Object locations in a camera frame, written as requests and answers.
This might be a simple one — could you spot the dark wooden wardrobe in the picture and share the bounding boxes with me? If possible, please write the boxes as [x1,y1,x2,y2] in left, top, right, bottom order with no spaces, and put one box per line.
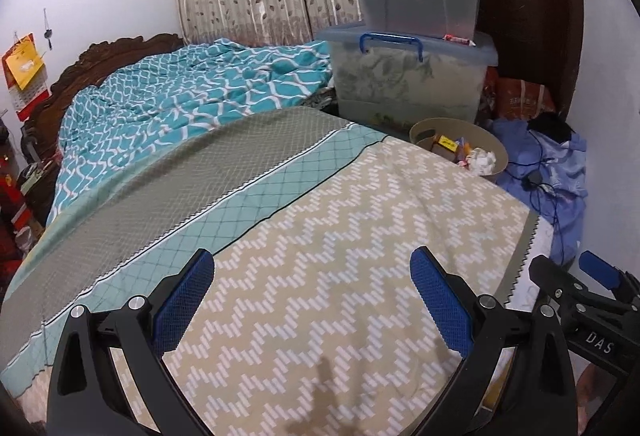
[465,0,586,127]

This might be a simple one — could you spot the beige zigzag blanket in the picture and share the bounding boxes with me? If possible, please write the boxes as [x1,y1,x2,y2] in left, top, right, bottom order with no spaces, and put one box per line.
[0,106,541,436]

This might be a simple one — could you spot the red yellow wall calendar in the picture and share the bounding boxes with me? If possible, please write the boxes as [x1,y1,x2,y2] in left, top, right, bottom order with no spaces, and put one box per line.
[1,33,51,121]

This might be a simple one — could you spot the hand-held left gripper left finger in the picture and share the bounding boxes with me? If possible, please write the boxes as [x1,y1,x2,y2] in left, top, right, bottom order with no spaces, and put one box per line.
[46,248,216,436]

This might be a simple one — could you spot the orange bag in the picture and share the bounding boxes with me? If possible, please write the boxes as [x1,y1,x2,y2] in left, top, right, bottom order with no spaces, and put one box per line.
[492,76,556,119]

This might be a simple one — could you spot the person's right hand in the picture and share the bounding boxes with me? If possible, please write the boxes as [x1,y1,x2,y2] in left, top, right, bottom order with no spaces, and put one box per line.
[577,361,621,422]

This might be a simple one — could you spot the yellow brown box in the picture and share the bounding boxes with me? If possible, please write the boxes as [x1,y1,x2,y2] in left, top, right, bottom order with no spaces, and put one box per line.
[431,133,463,162]

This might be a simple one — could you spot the teal patterned blanket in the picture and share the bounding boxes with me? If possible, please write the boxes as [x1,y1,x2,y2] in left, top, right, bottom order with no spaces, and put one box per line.
[47,38,335,227]

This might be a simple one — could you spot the beige round bin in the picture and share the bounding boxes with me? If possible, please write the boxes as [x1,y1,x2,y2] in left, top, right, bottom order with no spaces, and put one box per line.
[409,117,510,184]

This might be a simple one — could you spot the blue handled storage box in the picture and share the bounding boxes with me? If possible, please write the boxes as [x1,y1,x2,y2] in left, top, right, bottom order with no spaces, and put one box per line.
[315,23,499,129]

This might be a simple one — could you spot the black pouch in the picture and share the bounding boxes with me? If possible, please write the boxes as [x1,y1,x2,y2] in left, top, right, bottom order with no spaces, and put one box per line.
[527,112,573,142]

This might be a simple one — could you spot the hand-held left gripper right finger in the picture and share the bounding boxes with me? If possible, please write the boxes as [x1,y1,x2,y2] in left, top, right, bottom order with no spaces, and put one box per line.
[407,246,578,436]

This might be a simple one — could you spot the carved wooden headboard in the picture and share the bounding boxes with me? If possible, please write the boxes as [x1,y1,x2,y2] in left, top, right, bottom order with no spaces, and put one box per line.
[22,33,185,157]

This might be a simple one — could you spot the black cable with charger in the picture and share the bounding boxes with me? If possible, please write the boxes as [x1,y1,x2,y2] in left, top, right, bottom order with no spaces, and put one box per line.
[520,128,581,267]

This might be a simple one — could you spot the red box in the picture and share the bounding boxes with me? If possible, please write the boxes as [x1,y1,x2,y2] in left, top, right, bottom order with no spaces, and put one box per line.
[0,156,31,262]

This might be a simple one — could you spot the blue cloth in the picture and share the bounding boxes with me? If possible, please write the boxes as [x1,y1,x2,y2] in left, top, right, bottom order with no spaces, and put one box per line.
[492,116,588,262]

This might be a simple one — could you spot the crumpled white paper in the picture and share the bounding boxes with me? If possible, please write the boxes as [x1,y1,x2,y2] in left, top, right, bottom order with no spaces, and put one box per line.
[465,147,497,176]

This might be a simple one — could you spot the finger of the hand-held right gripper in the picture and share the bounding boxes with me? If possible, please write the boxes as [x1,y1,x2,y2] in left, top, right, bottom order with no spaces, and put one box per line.
[527,255,591,312]
[579,250,640,304]

